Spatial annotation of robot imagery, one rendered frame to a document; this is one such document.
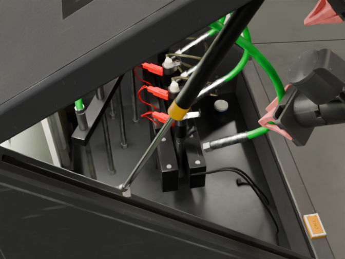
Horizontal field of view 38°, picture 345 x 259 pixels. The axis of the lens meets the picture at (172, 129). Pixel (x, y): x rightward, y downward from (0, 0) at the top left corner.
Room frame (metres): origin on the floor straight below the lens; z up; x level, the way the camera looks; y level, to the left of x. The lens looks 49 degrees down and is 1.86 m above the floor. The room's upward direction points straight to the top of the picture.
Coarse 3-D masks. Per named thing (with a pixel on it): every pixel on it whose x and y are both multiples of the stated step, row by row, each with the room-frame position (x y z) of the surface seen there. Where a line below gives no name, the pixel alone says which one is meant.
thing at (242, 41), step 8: (216, 24) 0.61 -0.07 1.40; (240, 40) 0.60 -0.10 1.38; (248, 48) 0.60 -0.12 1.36; (256, 48) 0.60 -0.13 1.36; (256, 56) 0.59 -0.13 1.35; (264, 64) 0.59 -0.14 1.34; (272, 72) 0.59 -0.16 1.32; (272, 80) 0.59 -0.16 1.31; (280, 80) 0.59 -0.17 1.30; (280, 88) 0.58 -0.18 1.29; (280, 96) 0.58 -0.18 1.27; (80, 104) 0.66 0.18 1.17; (80, 112) 0.66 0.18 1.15; (264, 128) 0.59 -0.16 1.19; (248, 136) 0.59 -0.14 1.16; (256, 136) 0.59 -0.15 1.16
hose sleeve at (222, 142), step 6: (246, 132) 0.60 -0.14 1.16; (222, 138) 0.61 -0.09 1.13; (228, 138) 0.60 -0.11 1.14; (234, 138) 0.60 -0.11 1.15; (240, 138) 0.59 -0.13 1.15; (246, 138) 0.59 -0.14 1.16; (210, 144) 0.61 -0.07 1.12; (216, 144) 0.60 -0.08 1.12; (222, 144) 0.60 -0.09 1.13; (228, 144) 0.60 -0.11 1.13
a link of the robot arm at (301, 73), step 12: (324, 48) 0.53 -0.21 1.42; (300, 60) 0.54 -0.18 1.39; (312, 60) 0.52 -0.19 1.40; (324, 60) 0.51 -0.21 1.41; (336, 60) 0.52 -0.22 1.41; (288, 72) 0.53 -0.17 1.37; (300, 72) 0.52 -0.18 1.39; (312, 72) 0.50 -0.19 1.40; (324, 72) 0.50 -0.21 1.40; (336, 72) 0.50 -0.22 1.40; (300, 84) 0.50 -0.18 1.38; (312, 84) 0.50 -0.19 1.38; (324, 84) 0.50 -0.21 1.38; (336, 84) 0.50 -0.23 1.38; (312, 96) 0.50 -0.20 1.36; (324, 96) 0.49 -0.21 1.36
